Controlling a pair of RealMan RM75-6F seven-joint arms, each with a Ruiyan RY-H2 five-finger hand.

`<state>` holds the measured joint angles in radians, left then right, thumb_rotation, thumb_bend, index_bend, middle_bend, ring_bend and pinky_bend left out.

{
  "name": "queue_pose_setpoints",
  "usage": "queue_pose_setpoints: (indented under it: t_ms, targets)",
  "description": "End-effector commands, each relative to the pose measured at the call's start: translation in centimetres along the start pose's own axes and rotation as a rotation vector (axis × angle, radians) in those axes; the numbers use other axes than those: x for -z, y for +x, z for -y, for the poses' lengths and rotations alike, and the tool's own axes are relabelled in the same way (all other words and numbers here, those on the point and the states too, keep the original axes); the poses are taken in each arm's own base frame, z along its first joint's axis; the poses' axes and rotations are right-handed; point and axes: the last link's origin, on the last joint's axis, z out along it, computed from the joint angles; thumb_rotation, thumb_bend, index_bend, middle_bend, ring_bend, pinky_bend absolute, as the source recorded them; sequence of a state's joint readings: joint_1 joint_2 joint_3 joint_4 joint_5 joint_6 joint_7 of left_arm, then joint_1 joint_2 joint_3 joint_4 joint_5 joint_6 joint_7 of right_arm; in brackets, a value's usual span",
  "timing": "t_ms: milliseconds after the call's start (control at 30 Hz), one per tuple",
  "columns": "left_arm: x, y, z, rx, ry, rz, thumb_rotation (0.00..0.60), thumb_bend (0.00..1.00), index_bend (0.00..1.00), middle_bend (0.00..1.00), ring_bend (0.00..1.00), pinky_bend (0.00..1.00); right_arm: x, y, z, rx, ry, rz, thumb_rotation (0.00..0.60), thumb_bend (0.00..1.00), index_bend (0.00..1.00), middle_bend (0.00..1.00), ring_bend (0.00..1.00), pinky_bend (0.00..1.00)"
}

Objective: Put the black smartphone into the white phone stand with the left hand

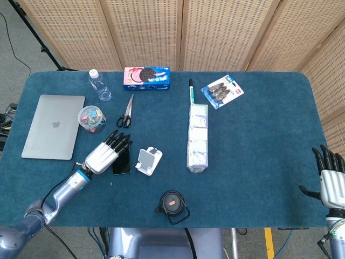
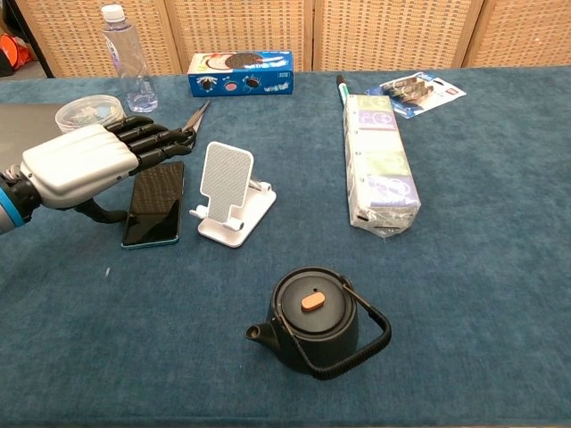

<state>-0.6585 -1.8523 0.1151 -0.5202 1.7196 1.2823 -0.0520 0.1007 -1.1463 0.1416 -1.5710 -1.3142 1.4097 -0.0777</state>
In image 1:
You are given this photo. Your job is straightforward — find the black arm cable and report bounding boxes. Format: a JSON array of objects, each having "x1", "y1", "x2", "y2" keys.
[{"x1": 42, "y1": 161, "x2": 79, "y2": 259}]

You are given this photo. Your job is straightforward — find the clear jar of coloured clips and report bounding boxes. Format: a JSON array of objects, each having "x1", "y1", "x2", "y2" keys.
[{"x1": 77, "y1": 105, "x2": 107, "y2": 133}]

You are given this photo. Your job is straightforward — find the blue grey robot torso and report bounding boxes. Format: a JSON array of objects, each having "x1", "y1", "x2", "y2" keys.
[{"x1": 107, "y1": 228, "x2": 226, "y2": 259}]

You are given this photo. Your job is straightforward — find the white phone stand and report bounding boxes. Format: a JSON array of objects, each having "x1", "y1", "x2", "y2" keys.
[{"x1": 134, "y1": 146, "x2": 163, "y2": 177}]

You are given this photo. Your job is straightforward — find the wrapped tissue pack stack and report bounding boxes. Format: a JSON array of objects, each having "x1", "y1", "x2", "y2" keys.
[{"x1": 185, "y1": 104, "x2": 210, "y2": 174}]

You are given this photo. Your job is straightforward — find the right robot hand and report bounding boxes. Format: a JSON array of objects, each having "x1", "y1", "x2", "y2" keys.
[{"x1": 299, "y1": 145, "x2": 345, "y2": 210}]

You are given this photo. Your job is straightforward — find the silver metal table leg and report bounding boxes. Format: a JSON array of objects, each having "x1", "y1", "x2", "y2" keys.
[{"x1": 231, "y1": 228, "x2": 240, "y2": 259}]

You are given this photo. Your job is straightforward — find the black smartphone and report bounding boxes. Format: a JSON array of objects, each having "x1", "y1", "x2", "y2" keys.
[{"x1": 112, "y1": 145, "x2": 132, "y2": 176}]

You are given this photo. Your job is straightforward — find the clear plastic water bottle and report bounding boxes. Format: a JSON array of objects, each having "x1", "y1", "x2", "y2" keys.
[{"x1": 88, "y1": 69, "x2": 113, "y2": 102}]

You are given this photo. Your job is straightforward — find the blue table cloth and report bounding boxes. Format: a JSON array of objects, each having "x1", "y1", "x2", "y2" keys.
[{"x1": 0, "y1": 70, "x2": 328, "y2": 229}]

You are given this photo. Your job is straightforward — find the wicker folding screen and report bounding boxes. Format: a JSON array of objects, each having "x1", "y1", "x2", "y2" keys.
[{"x1": 16, "y1": 0, "x2": 345, "y2": 157}]

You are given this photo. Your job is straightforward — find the black handled scissors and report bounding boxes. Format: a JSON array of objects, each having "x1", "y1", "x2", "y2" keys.
[{"x1": 116, "y1": 93, "x2": 135, "y2": 128}]

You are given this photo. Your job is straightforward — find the blue cookie box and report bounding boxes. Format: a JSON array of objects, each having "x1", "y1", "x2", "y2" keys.
[{"x1": 123, "y1": 66, "x2": 171, "y2": 92}]

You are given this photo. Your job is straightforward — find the grey laptop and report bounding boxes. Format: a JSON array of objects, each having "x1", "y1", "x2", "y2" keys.
[{"x1": 21, "y1": 94, "x2": 86, "y2": 161}]

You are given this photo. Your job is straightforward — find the green and black marker pen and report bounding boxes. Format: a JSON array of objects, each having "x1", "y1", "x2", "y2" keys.
[{"x1": 188, "y1": 78, "x2": 196, "y2": 105}]

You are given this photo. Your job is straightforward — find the binder clip blister pack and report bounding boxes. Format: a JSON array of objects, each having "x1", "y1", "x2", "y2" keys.
[{"x1": 200, "y1": 74, "x2": 245, "y2": 110}]

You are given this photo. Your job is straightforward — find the black teapot with handle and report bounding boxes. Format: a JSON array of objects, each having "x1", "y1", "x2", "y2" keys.
[{"x1": 155, "y1": 190, "x2": 191, "y2": 225}]

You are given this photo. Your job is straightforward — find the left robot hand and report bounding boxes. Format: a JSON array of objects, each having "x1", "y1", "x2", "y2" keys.
[{"x1": 84, "y1": 129, "x2": 134, "y2": 174}]

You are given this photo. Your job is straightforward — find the thin black floor cable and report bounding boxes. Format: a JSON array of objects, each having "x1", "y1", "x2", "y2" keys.
[{"x1": 0, "y1": 12, "x2": 32, "y2": 75}]

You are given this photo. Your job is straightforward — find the tangled floor cables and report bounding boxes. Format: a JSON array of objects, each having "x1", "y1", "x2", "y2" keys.
[{"x1": 0, "y1": 102, "x2": 18, "y2": 152}]

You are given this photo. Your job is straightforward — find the thick black torso hose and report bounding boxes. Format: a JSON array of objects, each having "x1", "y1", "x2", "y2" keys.
[{"x1": 184, "y1": 228, "x2": 202, "y2": 259}]

